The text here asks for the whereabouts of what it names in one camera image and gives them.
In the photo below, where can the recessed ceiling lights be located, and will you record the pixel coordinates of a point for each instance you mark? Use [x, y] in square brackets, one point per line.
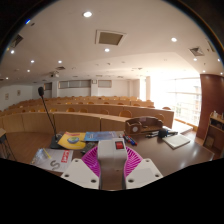
[87, 14]

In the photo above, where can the white plastic-wrapped magazine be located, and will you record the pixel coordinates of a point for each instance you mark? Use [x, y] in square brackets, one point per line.
[50, 161]

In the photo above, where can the large ceiling air vent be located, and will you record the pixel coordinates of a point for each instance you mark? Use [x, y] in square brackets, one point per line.
[110, 38]

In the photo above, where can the yellow booklet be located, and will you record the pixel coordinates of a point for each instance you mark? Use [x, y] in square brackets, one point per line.
[71, 140]

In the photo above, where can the blue marker pen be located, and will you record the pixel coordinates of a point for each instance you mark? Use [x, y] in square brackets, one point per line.
[126, 138]

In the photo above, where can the red marker pen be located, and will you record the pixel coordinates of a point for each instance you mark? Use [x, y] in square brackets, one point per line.
[132, 140]

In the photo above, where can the black gooseneck microphone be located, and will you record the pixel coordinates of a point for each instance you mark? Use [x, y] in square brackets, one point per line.
[55, 143]

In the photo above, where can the blue booklet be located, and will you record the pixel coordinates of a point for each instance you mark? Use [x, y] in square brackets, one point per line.
[100, 136]

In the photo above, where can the wooden desk organizer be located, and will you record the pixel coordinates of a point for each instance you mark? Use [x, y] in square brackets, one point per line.
[143, 126]

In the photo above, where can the white charger with red switch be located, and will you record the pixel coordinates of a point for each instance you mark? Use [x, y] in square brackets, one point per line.
[111, 160]

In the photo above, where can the white notebook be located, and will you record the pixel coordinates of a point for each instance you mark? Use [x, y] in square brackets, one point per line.
[176, 141]

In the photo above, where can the rows of wooden auditorium seats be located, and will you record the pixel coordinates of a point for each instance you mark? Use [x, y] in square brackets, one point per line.
[76, 121]

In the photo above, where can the wooden shelf unit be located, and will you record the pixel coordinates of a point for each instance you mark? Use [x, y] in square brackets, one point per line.
[215, 133]

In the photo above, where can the small ceiling air vent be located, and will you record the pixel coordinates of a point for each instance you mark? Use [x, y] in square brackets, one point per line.
[196, 51]

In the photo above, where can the ceiling projector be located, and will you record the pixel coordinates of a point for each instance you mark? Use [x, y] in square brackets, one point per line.
[54, 74]

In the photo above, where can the black stapler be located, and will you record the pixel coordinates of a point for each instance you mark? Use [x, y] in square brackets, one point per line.
[163, 132]

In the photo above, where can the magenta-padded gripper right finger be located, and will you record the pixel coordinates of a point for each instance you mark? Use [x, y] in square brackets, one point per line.
[145, 173]

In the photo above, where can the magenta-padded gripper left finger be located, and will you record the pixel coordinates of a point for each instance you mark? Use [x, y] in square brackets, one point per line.
[78, 173]

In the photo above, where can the large bright window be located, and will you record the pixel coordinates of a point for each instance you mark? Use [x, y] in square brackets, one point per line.
[180, 100]

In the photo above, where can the black remote control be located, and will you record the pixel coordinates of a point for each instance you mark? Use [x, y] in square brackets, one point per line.
[88, 147]

